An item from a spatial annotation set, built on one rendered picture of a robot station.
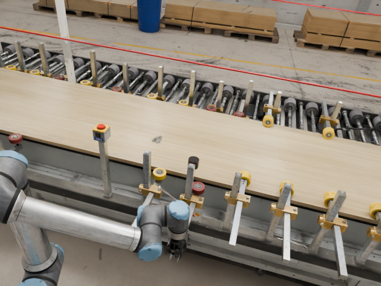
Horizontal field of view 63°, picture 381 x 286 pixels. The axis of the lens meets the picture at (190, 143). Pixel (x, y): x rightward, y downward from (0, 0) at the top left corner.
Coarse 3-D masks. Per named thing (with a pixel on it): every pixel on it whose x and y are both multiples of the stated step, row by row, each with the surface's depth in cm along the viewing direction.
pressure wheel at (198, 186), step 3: (195, 183) 183; (198, 183) 184; (201, 183) 184; (195, 186) 182; (198, 186) 181; (201, 186) 182; (204, 186) 182; (192, 189) 180; (195, 189) 180; (198, 189) 180; (201, 189) 180; (204, 189) 181; (192, 192) 181; (195, 192) 180; (198, 192) 180; (201, 192) 180
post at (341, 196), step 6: (342, 192) 150; (336, 198) 152; (342, 198) 150; (336, 204) 153; (330, 210) 157; (336, 210) 155; (330, 216) 158; (324, 228) 164; (318, 234) 168; (324, 234) 166; (312, 240) 175; (318, 240) 170; (312, 246) 174; (318, 246) 173
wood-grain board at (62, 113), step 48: (0, 96) 244; (48, 96) 250; (96, 96) 256; (96, 144) 206; (144, 144) 210; (192, 144) 215; (240, 144) 220; (288, 144) 224; (336, 144) 230; (336, 192) 188
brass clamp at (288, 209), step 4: (272, 204) 166; (276, 204) 166; (272, 208) 165; (276, 208) 164; (284, 208) 165; (288, 208) 165; (292, 208) 165; (272, 212) 165; (276, 212) 165; (280, 212) 165; (284, 212) 164; (288, 212) 163; (292, 212) 163; (296, 212) 163; (280, 216) 166; (292, 216) 164; (296, 216) 163
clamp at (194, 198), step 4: (180, 196) 179; (192, 196) 180; (196, 196) 180; (184, 200) 178; (188, 200) 178; (192, 200) 177; (196, 200) 177; (188, 204) 179; (196, 204) 178; (200, 204) 177; (200, 208) 179
